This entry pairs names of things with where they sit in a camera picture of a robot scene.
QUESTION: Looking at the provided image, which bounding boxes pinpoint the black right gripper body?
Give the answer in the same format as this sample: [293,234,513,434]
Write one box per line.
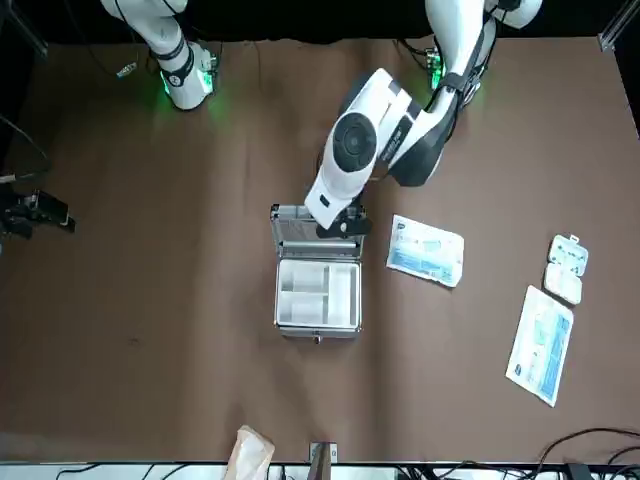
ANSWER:
[0,192,39,240]

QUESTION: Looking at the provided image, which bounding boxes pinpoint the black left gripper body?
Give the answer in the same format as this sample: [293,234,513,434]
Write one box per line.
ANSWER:
[335,205,369,227]

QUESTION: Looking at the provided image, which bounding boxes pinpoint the aluminium profile post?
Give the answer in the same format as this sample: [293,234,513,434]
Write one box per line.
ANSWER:
[307,441,339,480]

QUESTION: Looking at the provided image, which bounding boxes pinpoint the white plastic partition tray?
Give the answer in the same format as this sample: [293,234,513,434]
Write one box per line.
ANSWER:
[277,258,361,329]

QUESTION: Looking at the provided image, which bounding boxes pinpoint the aluminium frame strut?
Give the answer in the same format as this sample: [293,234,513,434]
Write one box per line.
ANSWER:
[597,0,640,51]

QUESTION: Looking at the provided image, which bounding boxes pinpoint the black desk cable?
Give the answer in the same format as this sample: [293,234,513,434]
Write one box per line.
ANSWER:
[537,426,640,466]

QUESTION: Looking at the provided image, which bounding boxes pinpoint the aluminium first-aid case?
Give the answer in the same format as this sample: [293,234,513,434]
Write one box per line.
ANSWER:
[269,202,364,346]

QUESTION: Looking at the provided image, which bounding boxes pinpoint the black base cable bundle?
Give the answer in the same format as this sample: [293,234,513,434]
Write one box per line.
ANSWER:
[397,38,436,67]

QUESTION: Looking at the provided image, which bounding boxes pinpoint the long white teal pouch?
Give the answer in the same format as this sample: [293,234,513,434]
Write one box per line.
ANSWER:
[504,284,576,409]

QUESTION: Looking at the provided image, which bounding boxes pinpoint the open white plastic pill box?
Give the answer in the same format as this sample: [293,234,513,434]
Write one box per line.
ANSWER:
[542,233,590,305]

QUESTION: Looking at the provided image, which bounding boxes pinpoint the large flat blue white packet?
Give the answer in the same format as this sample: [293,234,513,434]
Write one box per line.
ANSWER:
[385,213,466,289]

